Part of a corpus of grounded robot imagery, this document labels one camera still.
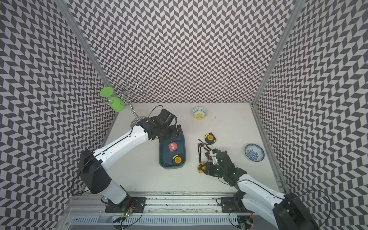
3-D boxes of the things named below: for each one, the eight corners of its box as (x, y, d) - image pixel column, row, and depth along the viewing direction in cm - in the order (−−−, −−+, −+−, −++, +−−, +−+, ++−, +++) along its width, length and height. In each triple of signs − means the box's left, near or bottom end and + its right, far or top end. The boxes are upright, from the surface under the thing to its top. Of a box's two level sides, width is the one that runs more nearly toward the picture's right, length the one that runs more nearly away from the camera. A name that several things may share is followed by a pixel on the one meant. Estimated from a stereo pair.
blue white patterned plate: (246, 161, 90) (248, 158, 85) (242, 147, 96) (244, 143, 92) (262, 161, 90) (266, 158, 85) (257, 147, 96) (260, 143, 92)
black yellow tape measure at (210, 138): (208, 145, 96) (208, 143, 94) (203, 137, 100) (203, 135, 98) (216, 141, 98) (216, 139, 96) (210, 134, 102) (211, 132, 100)
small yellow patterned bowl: (199, 121, 110) (199, 117, 107) (191, 114, 115) (191, 110, 111) (207, 114, 114) (208, 110, 111) (199, 108, 119) (199, 104, 115)
